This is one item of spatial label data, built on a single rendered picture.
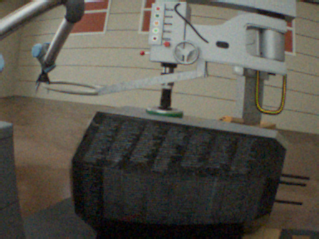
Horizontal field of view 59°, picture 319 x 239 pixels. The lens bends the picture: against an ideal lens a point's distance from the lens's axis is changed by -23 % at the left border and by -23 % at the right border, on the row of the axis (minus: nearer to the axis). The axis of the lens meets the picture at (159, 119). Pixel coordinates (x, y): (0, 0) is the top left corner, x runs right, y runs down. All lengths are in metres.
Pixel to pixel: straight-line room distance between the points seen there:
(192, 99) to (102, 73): 2.33
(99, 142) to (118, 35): 6.96
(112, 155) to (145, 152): 0.17
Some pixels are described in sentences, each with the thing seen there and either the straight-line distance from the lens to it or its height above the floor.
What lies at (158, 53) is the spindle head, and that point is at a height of 1.22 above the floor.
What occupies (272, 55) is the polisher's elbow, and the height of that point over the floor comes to 1.32.
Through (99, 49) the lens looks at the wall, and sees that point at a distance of 8.91.
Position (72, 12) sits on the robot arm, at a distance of 1.69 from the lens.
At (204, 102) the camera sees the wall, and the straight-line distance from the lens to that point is 8.12.
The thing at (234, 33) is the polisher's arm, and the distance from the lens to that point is 1.99.
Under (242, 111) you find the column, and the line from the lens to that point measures 2.61.
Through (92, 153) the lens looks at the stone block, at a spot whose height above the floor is 0.67.
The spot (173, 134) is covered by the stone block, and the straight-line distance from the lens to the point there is 1.79.
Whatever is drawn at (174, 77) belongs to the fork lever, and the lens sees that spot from 2.04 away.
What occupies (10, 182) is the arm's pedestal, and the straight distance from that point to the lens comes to 1.67.
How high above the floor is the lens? 1.17
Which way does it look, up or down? 9 degrees down
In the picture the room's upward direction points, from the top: 5 degrees clockwise
